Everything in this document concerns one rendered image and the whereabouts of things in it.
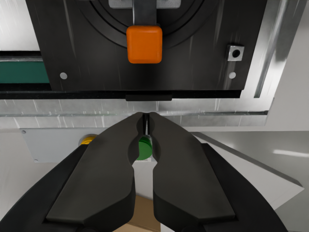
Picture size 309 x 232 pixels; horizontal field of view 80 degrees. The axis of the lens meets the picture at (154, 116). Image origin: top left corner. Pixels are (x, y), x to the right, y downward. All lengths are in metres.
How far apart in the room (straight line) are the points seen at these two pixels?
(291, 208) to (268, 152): 0.92
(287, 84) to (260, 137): 1.31
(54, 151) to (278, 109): 0.42
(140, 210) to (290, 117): 0.40
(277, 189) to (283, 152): 1.32
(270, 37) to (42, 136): 0.33
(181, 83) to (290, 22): 0.13
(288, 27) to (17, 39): 0.33
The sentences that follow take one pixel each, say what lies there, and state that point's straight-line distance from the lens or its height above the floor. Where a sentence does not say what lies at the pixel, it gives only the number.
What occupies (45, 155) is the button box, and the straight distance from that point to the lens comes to 0.35.
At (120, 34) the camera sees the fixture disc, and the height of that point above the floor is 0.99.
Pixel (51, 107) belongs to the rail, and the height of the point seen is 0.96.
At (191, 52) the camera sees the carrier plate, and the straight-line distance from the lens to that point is 0.22.
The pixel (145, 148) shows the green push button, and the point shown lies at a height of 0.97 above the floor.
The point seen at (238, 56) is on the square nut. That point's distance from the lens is 0.23.
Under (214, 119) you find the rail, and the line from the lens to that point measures 0.28.
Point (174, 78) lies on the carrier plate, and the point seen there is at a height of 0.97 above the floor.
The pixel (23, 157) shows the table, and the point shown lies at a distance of 0.53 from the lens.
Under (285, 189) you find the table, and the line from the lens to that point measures 0.64.
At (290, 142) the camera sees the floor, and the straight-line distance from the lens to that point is 1.89.
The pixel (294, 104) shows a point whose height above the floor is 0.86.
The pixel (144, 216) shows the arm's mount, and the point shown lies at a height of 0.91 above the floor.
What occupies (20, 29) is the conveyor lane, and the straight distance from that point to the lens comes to 0.32.
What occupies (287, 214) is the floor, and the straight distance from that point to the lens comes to 2.70.
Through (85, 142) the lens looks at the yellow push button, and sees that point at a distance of 0.29.
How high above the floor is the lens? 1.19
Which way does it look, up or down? 60 degrees down
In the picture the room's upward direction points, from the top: 178 degrees clockwise
